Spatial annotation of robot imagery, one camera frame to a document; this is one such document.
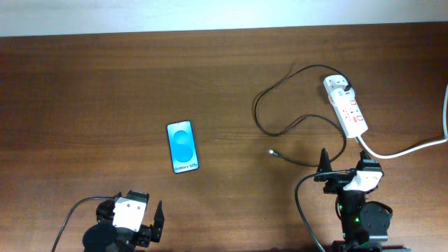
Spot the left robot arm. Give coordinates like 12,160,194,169
82,190,165,252

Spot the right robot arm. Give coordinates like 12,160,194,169
314,149,409,252

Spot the white charger adapter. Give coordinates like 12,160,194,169
328,87,355,106

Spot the white power strip cord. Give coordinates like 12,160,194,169
355,83,448,160

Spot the blue Samsung smartphone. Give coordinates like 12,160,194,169
167,120,200,174

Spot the white power strip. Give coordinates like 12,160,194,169
323,75,368,138

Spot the black charging cable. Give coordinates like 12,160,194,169
252,64,353,168

